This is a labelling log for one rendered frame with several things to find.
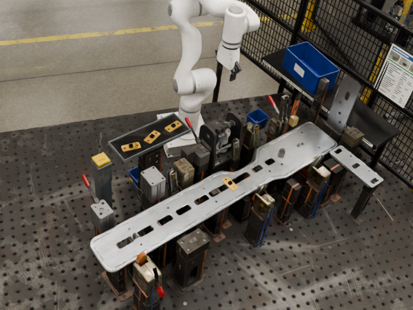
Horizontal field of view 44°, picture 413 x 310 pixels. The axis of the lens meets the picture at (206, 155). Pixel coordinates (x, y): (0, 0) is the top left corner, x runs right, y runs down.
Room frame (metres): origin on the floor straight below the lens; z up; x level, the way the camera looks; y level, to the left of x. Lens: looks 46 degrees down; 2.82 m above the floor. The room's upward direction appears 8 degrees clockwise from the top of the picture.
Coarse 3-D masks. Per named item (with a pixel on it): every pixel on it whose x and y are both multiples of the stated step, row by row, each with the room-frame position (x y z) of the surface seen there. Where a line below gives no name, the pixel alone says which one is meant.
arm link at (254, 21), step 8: (200, 0) 2.00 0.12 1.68; (208, 0) 1.95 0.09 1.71; (216, 0) 1.94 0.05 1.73; (224, 0) 1.94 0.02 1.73; (232, 0) 1.95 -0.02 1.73; (208, 8) 1.93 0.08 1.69; (216, 8) 1.92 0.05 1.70; (224, 8) 1.93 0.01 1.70; (248, 8) 1.91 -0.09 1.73; (216, 16) 1.93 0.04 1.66; (224, 16) 1.93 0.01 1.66; (248, 16) 1.85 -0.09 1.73; (256, 16) 1.86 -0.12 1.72; (256, 24) 1.84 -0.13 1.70; (248, 32) 1.83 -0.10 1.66
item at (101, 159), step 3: (102, 153) 1.50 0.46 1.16; (93, 156) 1.47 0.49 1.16; (96, 156) 1.48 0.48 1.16; (99, 156) 1.48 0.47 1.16; (102, 156) 1.48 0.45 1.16; (105, 156) 1.48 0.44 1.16; (93, 159) 1.46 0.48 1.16; (96, 159) 1.46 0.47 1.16; (99, 159) 1.46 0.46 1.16; (102, 159) 1.46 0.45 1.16; (105, 159) 1.46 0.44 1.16; (108, 159) 1.47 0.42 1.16; (96, 162) 1.44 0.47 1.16; (99, 162) 1.44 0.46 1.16; (102, 162) 1.44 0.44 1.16; (105, 162) 1.45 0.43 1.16; (108, 162) 1.46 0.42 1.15; (99, 165) 1.43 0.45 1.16
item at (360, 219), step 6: (372, 180) 1.74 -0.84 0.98; (366, 186) 1.71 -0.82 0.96; (366, 192) 1.71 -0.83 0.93; (372, 192) 1.71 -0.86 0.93; (360, 198) 1.72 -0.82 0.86; (366, 198) 1.70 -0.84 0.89; (360, 204) 1.71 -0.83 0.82; (366, 204) 1.72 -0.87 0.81; (348, 210) 1.76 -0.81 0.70; (354, 210) 1.72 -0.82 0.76; (360, 210) 1.70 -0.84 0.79; (348, 216) 1.72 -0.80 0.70; (354, 216) 1.71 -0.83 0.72; (360, 216) 1.72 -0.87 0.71; (360, 222) 1.69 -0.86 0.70
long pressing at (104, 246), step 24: (288, 144) 1.89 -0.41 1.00; (312, 144) 1.92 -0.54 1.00; (336, 144) 1.95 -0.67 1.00; (264, 168) 1.70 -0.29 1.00; (288, 168) 1.72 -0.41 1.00; (192, 192) 1.48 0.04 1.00; (240, 192) 1.53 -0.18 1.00; (144, 216) 1.31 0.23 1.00; (192, 216) 1.35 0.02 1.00; (96, 240) 1.15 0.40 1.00; (120, 240) 1.17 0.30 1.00; (144, 240) 1.19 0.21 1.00; (168, 240) 1.21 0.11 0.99; (120, 264) 1.06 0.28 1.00
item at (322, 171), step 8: (312, 168) 1.71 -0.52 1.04; (320, 168) 1.71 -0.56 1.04; (312, 176) 1.70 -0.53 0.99; (320, 176) 1.67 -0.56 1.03; (328, 176) 1.68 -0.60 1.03; (312, 184) 1.69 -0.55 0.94; (320, 184) 1.66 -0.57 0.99; (304, 192) 1.71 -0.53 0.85; (312, 192) 1.69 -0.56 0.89; (320, 192) 1.70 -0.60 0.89; (304, 200) 1.70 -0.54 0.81; (312, 200) 1.68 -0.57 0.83; (320, 200) 1.69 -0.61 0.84; (296, 208) 1.71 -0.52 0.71; (304, 208) 1.69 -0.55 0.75; (312, 208) 1.67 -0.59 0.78; (304, 216) 1.67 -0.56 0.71; (312, 216) 1.68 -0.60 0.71
